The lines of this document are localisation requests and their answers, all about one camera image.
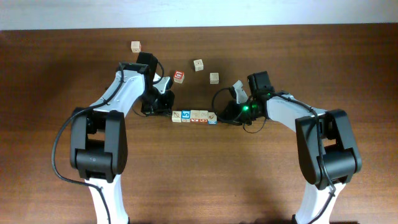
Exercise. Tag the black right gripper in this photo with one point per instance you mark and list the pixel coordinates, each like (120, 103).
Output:
(229, 109)

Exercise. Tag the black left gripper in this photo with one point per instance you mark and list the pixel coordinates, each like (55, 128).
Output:
(164, 110)

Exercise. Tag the plain wooden block row end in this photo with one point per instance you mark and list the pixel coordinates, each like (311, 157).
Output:
(176, 116)

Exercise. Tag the ice cream wooden block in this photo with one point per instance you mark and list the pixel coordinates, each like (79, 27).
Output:
(194, 115)

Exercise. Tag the green N wooden block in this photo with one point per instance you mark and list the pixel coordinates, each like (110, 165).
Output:
(214, 78)

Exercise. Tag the red I wooden block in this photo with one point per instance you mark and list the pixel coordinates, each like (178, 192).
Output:
(203, 116)

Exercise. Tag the blue K wooden block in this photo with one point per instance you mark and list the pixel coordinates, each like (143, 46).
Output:
(212, 118)

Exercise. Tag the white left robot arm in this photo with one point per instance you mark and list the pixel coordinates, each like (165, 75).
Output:
(98, 148)

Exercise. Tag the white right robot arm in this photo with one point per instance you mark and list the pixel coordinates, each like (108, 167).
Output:
(328, 154)

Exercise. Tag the red U wooden block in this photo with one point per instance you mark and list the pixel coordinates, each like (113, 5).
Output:
(179, 76)

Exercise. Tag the green R wooden block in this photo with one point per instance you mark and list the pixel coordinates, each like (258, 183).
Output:
(198, 65)

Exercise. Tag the plain wooden block far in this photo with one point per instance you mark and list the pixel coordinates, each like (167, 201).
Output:
(136, 46)

